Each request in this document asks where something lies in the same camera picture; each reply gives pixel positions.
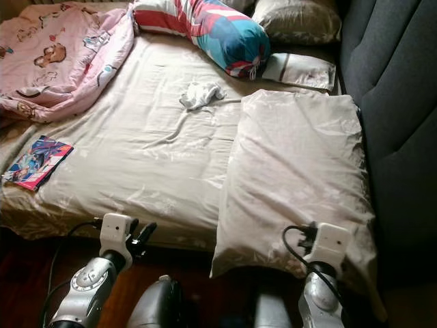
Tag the silver robot leg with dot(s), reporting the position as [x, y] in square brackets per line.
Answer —
[156, 307]
[273, 314]

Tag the silver right robot leg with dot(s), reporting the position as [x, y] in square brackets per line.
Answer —
[273, 314]

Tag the silver left robot leg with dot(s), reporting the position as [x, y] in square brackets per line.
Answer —
[156, 307]

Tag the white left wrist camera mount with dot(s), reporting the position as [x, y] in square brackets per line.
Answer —
[116, 232]

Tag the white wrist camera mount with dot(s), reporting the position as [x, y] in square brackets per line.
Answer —
[331, 244]
[116, 232]

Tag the red white blue bolster pillow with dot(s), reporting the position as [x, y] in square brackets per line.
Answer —
[218, 34]

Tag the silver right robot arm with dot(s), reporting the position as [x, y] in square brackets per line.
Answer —
[319, 301]

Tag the grey-brown pillow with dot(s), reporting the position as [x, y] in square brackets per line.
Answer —
[297, 24]

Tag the large beige pillow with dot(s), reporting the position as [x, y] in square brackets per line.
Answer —
[293, 178]

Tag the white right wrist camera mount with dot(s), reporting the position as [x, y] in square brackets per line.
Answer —
[331, 244]

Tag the colourful comic book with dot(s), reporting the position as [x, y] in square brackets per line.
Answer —
[41, 162]

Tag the crumpled white sock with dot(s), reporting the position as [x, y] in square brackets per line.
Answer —
[199, 96]

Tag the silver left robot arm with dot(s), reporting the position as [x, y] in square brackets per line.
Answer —
[89, 287]

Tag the beige floral bed sheet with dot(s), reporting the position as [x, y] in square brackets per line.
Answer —
[143, 157]

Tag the small white patterned pillow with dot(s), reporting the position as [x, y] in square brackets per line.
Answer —
[300, 70]

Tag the dark grey upholstered headboard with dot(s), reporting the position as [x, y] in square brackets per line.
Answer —
[396, 102]

